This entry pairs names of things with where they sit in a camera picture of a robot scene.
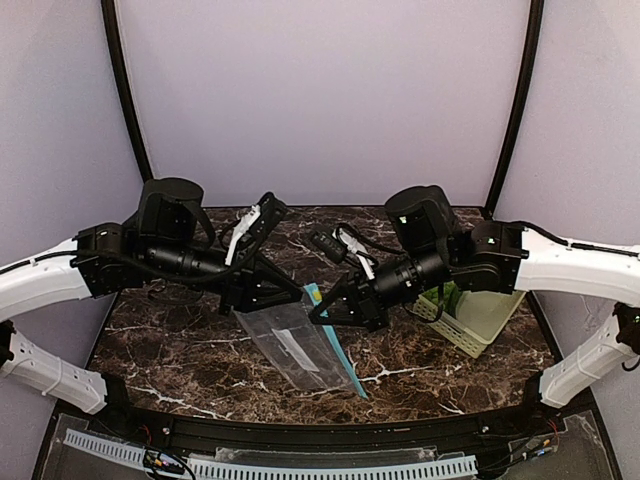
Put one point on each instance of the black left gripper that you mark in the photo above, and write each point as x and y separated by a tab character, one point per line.
245	282

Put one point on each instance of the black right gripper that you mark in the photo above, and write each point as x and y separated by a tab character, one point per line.
365	296

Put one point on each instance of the clear zip top bag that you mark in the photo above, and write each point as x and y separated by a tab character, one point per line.
310	357

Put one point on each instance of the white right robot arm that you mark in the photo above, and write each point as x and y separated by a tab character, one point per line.
504	257

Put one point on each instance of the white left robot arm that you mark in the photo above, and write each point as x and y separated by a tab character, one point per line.
99	262

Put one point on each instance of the green leafy vegetable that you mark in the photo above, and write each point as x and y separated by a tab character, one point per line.
450	297

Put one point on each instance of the cream perforated plastic basket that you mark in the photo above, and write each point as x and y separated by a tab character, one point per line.
476	320

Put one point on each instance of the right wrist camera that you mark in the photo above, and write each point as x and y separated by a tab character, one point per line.
340	246

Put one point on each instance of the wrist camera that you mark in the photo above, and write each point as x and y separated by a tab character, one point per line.
340	246
255	226

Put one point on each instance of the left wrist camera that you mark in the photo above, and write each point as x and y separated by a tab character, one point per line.
255	226

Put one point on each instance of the white slotted cable duct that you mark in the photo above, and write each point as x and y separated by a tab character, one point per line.
229	463

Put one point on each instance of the black front table rail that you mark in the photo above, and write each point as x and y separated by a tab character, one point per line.
481	433

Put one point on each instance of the black left corner post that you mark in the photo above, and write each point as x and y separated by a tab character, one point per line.
124	90

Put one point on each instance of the black corner frame post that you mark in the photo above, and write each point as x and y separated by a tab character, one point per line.
520	97

